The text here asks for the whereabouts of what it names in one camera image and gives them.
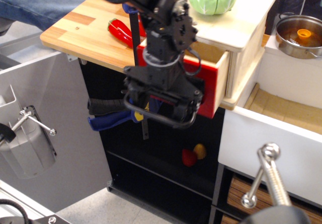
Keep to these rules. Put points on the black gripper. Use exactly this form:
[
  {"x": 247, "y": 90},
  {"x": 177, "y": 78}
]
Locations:
[{"x": 170, "y": 83}]

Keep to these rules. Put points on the red drawer with black handle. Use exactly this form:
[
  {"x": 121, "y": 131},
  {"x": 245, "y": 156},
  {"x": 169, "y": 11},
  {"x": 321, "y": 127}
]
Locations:
[{"x": 200, "y": 60}]

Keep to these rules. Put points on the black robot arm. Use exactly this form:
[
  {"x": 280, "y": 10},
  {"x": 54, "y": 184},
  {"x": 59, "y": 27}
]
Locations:
[{"x": 169, "y": 28}]

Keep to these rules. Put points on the light wooden box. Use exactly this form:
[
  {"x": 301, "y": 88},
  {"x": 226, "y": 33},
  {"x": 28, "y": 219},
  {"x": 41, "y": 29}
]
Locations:
[{"x": 240, "y": 31}]

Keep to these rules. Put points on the blue Irwin bar clamp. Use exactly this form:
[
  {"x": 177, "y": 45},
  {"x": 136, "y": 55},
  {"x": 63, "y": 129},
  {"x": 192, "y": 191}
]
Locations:
[{"x": 110, "y": 113}]

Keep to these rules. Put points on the red toy strawberry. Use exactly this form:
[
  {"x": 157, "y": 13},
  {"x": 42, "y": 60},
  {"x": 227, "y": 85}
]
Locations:
[{"x": 189, "y": 158}]

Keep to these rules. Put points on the yellow toy lemon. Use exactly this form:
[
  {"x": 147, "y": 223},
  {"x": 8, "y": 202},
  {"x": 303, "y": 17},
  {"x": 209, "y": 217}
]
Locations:
[{"x": 200, "y": 151}]

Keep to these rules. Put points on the black shelf cabinet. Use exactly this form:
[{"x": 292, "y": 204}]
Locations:
[{"x": 151, "y": 171}]

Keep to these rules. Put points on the red toy pepper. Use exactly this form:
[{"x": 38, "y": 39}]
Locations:
[{"x": 120, "y": 31}]

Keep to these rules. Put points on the grey cabinet door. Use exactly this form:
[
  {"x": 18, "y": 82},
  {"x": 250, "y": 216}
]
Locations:
[{"x": 56, "y": 159}]

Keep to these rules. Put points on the silver clamp screw right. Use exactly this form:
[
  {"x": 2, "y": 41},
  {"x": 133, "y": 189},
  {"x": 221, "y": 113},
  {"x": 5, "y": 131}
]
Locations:
[{"x": 268, "y": 154}]

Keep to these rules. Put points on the white toy sink unit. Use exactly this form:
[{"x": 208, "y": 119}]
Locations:
[{"x": 245, "y": 131}]

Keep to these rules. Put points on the stainless steel pot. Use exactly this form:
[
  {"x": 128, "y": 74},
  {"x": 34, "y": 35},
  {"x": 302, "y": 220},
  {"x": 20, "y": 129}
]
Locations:
[{"x": 288, "y": 42}]

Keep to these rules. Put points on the person leg in jeans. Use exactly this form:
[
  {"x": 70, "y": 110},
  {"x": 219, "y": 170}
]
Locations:
[{"x": 40, "y": 13}]

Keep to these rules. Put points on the orange toy in pot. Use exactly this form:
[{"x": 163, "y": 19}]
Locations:
[{"x": 303, "y": 34}]

